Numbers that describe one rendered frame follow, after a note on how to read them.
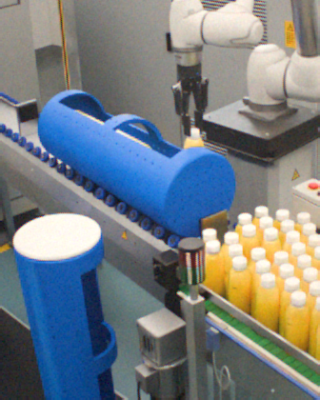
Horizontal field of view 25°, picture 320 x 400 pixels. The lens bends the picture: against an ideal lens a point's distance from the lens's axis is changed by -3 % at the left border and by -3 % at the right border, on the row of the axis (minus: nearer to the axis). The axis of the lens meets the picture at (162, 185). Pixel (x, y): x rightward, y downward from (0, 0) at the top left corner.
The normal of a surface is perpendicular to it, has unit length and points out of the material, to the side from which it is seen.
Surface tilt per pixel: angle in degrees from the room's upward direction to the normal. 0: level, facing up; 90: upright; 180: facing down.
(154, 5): 90
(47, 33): 90
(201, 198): 90
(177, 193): 90
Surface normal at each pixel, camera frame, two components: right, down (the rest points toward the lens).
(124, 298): -0.07, -0.90
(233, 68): -0.73, 0.34
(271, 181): -0.04, 0.44
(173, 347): 0.58, 0.33
